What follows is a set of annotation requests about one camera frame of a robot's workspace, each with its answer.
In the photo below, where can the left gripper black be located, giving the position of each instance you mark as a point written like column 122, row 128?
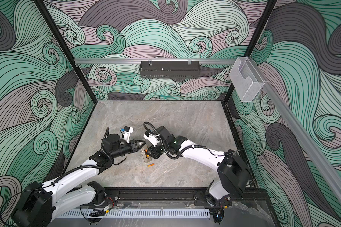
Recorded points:
column 133, row 145

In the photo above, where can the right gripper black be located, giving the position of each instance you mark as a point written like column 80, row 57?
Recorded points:
column 153, row 152

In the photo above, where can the white remote control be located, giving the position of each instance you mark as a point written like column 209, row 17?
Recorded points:
column 146, row 157

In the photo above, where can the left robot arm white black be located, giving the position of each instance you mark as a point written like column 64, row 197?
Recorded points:
column 40, row 204

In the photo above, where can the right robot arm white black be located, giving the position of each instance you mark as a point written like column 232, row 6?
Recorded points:
column 233, row 172

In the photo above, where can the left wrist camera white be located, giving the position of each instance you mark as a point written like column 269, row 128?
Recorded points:
column 126, row 133

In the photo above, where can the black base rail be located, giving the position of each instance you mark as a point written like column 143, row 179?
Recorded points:
column 188, row 196

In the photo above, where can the white slotted cable duct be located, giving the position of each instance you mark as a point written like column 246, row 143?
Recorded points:
column 139, row 213

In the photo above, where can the black wall tray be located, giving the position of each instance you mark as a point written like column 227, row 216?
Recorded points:
column 169, row 69

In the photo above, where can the aluminium rail back wall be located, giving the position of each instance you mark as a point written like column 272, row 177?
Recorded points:
column 138, row 60

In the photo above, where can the aluminium rail wall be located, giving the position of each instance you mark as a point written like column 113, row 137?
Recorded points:
column 138, row 60
column 312, row 107

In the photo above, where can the clear plastic wall bin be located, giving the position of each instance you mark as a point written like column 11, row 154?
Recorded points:
column 246, row 78

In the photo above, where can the aluminium rail right wall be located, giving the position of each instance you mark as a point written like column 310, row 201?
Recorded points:
column 312, row 107

